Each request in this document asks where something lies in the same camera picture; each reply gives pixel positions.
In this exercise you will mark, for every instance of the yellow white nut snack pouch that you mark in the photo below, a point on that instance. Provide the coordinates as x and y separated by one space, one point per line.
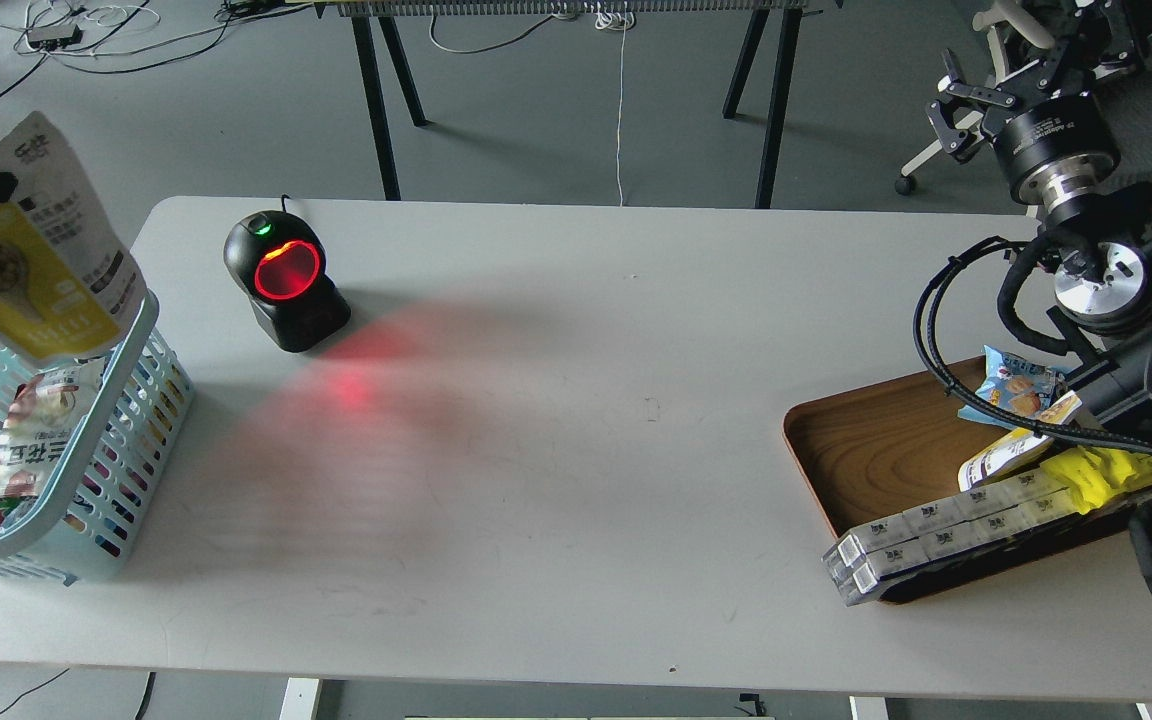
69 288

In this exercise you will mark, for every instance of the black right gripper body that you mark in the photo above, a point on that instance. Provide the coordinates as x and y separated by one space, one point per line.
1058 146

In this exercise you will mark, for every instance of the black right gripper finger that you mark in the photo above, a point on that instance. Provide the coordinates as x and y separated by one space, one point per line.
959 106

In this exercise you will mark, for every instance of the light blue plastic basket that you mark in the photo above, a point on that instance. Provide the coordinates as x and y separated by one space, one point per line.
83 525

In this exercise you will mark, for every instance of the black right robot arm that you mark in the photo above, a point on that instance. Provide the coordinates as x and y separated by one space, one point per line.
1081 287

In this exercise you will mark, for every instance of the black barcode scanner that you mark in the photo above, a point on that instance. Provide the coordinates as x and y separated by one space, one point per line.
278 260

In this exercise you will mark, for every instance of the red white snack bag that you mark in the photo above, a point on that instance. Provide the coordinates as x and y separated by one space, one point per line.
42 420

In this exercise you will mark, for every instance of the brown wooden tray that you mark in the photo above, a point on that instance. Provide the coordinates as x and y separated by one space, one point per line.
877 450

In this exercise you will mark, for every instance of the blue snack bag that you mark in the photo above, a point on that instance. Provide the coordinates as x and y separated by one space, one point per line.
1019 386

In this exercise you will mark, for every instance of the black power adapter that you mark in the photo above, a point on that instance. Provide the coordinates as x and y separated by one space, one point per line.
51 38

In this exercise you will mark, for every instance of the clear boxed snack pack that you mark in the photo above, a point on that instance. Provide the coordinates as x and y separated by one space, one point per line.
873 558

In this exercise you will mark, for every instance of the yellow cartoon snack bag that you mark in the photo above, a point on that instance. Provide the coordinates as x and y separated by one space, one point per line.
1095 477

